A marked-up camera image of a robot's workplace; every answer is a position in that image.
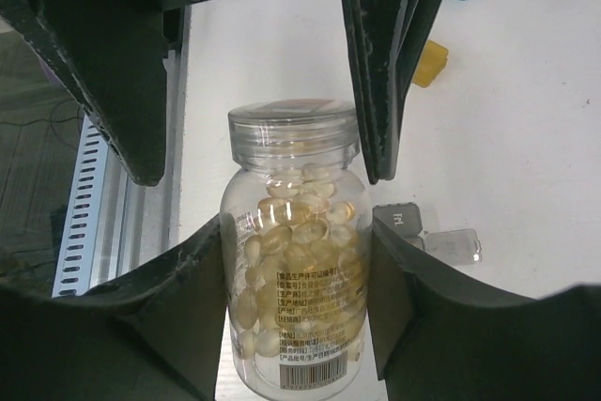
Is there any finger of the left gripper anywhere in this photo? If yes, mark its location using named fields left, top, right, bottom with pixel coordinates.
left=341, top=0, right=442, bottom=184

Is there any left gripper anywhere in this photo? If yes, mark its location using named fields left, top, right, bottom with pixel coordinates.
left=1, top=0, right=208, bottom=183

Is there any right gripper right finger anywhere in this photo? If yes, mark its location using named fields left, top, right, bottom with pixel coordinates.
left=368, top=221, right=600, bottom=400

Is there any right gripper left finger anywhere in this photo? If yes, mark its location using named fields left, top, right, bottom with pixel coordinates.
left=1, top=219, right=226, bottom=400

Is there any grey pill box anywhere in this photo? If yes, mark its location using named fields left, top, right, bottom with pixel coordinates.
left=374, top=203, right=483, bottom=267

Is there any clear bottle with orange pills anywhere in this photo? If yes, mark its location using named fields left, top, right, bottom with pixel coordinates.
left=220, top=99, right=372, bottom=400

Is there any yellow pill box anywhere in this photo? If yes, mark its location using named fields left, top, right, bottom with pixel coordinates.
left=412, top=39, right=449, bottom=88

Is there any white slotted cable duct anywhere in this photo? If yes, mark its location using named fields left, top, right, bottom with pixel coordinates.
left=52, top=118, right=109, bottom=298

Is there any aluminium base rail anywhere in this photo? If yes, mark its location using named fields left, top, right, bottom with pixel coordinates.
left=86, top=7, right=191, bottom=288

